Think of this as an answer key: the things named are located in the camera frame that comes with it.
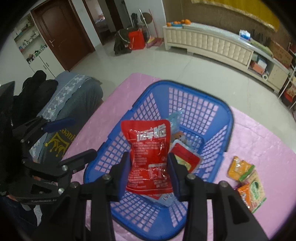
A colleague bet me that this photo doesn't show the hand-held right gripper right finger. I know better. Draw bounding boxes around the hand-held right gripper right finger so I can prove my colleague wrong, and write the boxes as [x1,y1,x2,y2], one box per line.
[168,153,269,241]

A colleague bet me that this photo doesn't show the broom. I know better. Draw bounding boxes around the broom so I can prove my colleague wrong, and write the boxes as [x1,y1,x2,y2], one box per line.
[146,9,165,48]

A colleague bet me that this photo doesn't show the grey crown print cloth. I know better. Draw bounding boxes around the grey crown print cloth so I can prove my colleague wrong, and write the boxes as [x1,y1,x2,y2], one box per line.
[29,71,104,163]

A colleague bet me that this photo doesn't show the orange snack packet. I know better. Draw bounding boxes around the orange snack packet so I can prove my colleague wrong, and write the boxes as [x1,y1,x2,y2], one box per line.
[237,184,255,210]

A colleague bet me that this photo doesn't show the black bag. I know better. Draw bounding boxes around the black bag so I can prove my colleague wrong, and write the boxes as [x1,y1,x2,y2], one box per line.
[114,29,132,55]

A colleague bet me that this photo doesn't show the white wall cabinet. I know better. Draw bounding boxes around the white wall cabinet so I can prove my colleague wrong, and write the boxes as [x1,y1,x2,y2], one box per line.
[12,14,56,78]

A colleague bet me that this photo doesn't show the orange box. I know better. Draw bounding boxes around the orange box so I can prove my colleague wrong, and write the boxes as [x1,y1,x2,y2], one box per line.
[249,61,266,75]

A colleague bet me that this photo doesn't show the red black box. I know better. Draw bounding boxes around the red black box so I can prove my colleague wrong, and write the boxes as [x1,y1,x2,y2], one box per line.
[281,85,296,103]

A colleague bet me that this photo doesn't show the beige green snack packet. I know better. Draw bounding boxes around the beige green snack packet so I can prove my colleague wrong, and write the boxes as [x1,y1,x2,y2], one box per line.
[238,170,267,214]

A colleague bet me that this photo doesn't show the red yellow snack packet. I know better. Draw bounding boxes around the red yellow snack packet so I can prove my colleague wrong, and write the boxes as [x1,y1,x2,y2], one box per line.
[170,140,201,173]

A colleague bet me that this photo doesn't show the blue plastic basket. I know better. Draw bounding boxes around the blue plastic basket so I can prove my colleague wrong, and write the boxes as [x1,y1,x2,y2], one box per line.
[84,80,234,240]

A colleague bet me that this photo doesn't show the dark brown door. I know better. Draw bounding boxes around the dark brown door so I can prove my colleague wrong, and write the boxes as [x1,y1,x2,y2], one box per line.
[31,0,95,71]

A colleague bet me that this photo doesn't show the white mop pole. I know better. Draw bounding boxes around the white mop pole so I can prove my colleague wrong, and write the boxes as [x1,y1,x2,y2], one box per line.
[139,9,150,37]

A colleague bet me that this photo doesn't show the person's dark trousers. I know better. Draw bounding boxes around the person's dark trousers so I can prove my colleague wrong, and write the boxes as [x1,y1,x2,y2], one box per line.
[0,197,39,232]

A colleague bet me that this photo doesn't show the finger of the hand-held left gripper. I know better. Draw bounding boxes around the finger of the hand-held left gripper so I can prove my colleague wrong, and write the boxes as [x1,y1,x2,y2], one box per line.
[22,149,97,179]
[13,117,76,145]

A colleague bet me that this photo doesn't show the dark cloth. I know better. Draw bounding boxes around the dark cloth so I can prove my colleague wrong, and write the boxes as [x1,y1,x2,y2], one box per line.
[13,70,59,121]

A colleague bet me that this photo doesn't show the white shelf rack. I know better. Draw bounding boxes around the white shelf rack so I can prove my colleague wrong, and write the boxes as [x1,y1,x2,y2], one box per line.
[277,43,296,109]

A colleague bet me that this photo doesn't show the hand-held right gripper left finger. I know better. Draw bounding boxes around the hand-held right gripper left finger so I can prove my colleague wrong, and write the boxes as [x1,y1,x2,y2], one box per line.
[46,152,132,241]

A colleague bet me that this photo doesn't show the cream tv cabinet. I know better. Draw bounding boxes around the cream tv cabinet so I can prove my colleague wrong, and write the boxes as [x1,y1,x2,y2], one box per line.
[162,22,293,93]

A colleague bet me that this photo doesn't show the green folded cloth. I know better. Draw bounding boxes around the green folded cloth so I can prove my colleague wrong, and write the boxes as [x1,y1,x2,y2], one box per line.
[251,38,273,56]

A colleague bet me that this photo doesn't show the dark brown doorway frame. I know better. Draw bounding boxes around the dark brown doorway frame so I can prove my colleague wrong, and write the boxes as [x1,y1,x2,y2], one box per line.
[82,0,124,46]

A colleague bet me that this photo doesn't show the blue white tissue box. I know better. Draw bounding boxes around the blue white tissue box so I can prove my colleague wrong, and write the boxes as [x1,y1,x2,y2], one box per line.
[239,29,251,42]

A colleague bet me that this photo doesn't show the red shopping bag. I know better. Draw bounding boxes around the red shopping bag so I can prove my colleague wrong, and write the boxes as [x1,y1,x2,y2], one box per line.
[128,29,146,50]

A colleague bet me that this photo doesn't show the cardboard box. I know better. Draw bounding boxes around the cardboard box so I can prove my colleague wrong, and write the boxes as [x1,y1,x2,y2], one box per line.
[269,40,293,69]

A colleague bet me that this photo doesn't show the pink quilted mat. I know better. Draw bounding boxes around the pink quilted mat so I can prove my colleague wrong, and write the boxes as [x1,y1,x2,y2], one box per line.
[62,73,296,241]

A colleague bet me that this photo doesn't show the pale blue snack packet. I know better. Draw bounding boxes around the pale blue snack packet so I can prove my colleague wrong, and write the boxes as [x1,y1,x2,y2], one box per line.
[141,192,175,208]
[167,109,186,132]

